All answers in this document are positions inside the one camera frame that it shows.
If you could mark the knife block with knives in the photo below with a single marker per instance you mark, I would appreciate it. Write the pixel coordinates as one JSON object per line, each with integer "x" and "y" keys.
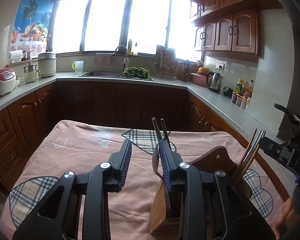
{"x": 183, "y": 69}

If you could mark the yellow dish soap bottle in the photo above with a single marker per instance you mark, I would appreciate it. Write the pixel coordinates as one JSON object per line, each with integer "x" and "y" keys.
{"x": 129, "y": 47}

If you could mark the wall socket near kettle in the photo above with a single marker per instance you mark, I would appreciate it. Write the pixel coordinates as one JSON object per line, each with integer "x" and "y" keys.
{"x": 220, "y": 65}

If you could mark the green vegetables in sink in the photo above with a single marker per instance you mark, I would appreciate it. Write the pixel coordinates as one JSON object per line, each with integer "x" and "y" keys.
{"x": 136, "y": 72}

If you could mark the right human hand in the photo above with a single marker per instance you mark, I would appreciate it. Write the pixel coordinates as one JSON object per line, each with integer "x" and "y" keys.
{"x": 285, "y": 218}

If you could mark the wooden lower cabinets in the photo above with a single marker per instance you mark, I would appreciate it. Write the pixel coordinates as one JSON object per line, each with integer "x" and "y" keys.
{"x": 28, "y": 119}

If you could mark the pink plastic basin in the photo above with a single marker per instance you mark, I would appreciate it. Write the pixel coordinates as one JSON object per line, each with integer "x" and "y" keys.
{"x": 199, "y": 79}

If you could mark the wooden cabinets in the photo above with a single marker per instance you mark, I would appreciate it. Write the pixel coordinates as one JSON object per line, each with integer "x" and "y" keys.
{"x": 28, "y": 119}
{"x": 229, "y": 25}

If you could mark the stainless steel electric kettle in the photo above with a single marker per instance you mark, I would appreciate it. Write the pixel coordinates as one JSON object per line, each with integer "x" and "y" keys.
{"x": 214, "y": 81}

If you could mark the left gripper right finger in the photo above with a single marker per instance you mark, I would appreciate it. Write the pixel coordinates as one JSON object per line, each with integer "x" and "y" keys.
{"x": 211, "y": 206}

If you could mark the metal chopsticks in right slot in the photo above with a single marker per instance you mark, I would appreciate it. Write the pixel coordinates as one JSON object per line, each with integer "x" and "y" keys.
{"x": 248, "y": 157}

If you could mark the red white rice cooker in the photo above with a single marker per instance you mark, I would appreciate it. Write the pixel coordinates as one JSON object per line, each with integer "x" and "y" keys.
{"x": 7, "y": 81}

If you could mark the wooden upper cabinets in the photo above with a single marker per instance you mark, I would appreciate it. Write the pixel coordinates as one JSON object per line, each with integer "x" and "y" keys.
{"x": 229, "y": 25}

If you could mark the dark chopsticks in left slot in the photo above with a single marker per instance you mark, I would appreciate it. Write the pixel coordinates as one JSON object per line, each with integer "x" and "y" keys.
{"x": 162, "y": 133}

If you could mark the tropical beach fruit poster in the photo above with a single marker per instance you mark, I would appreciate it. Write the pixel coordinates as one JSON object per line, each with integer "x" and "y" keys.
{"x": 31, "y": 26}

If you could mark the green handled plastic jug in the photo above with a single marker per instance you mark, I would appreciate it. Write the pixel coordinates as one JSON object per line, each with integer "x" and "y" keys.
{"x": 77, "y": 66}

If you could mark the green labelled bottle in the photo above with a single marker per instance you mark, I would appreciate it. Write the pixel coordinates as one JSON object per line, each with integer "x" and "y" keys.
{"x": 239, "y": 87}

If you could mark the kitchen window frame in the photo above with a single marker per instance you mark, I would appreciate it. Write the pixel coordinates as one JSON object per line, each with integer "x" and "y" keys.
{"x": 86, "y": 26}

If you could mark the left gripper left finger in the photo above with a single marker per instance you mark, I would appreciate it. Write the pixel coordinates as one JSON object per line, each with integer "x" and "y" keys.
{"x": 77, "y": 204}

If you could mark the wooden utensil holder box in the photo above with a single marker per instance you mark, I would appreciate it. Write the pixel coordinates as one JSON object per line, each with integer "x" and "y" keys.
{"x": 166, "y": 208}

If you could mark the black pan handle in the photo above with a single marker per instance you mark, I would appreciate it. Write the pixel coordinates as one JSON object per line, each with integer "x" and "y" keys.
{"x": 293, "y": 118}

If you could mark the spice jar set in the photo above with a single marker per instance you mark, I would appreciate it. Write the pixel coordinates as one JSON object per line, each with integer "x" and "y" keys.
{"x": 240, "y": 101}

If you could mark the metal dish drying rack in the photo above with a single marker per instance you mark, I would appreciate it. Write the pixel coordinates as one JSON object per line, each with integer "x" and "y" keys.
{"x": 166, "y": 64}

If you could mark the pink tablecloth with plaid hearts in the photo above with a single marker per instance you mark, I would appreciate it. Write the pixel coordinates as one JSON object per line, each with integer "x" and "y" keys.
{"x": 79, "y": 147}

